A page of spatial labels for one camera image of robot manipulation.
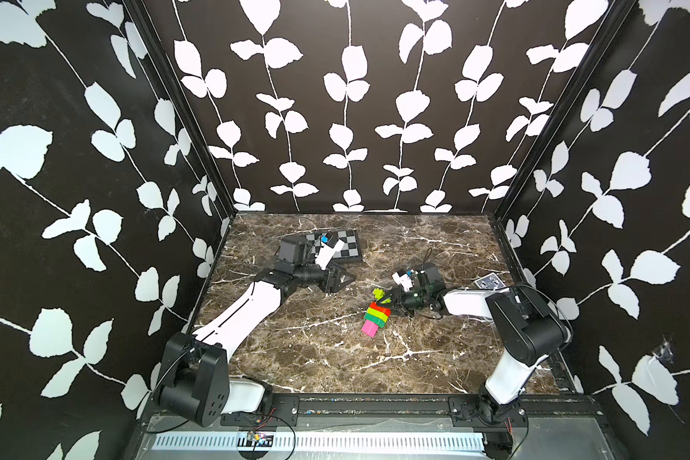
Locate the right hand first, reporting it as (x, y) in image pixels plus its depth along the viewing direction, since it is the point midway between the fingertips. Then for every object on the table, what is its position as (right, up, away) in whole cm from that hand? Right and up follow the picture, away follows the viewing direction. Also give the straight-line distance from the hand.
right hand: (378, 302), depth 88 cm
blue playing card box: (+40, +5, +10) cm, 42 cm away
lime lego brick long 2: (0, -3, -1) cm, 4 cm away
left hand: (-9, +11, -9) cm, 17 cm away
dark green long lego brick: (-1, -5, -3) cm, 6 cm away
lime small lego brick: (0, +2, +3) cm, 4 cm away
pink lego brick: (-3, -7, -3) cm, 8 cm away
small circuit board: (-33, -31, -17) cm, 49 cm away
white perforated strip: (-14, -31, -18) cm, 39 cm away
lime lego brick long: (-3, -2, +1) cm, 3 cm away
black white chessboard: (-9, +17, +19) cm, 27 cm away
